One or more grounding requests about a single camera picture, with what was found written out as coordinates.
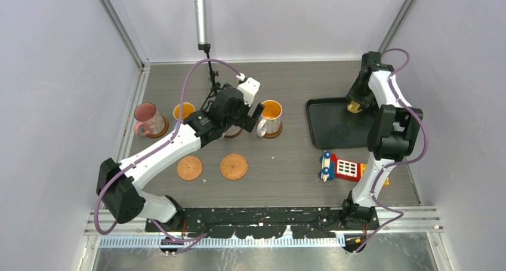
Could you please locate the pink floral mug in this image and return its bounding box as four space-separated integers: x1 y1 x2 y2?
134 103 164 136

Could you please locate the dark wooden round coaster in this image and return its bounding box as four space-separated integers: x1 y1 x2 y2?
224 126 243 138

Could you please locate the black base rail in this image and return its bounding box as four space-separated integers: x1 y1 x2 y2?
159 207 379 239

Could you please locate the smooth orange round coaster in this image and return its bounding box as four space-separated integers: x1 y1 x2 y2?
177 156 203 180

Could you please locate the silver microphone on tripod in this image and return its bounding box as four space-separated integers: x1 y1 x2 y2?
194 0 222 110

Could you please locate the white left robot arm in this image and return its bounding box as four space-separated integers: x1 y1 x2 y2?
97 78 264 232

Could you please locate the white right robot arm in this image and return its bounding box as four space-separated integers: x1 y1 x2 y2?
340 51 423 230

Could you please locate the blue mug yellow inside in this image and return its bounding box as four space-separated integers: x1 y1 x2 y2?
172 102 196 120

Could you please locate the white mug orange inside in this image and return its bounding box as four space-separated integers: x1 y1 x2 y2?
257 100 283 137

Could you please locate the brown wooden coaster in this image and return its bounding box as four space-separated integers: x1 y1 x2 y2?
263 124 283 138
147 116 169 138

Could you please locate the black plastic tray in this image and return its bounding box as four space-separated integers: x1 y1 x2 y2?
306 97 378 149

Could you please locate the woven rattan round coaster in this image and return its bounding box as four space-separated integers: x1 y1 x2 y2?
220 153 248 180

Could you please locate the toy block train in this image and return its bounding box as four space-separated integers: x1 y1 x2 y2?
317 150 367 183

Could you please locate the yellow mug white inside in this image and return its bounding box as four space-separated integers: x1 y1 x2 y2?
347 100 362 113

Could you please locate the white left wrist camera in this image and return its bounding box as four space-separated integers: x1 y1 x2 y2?
236 73 261 107

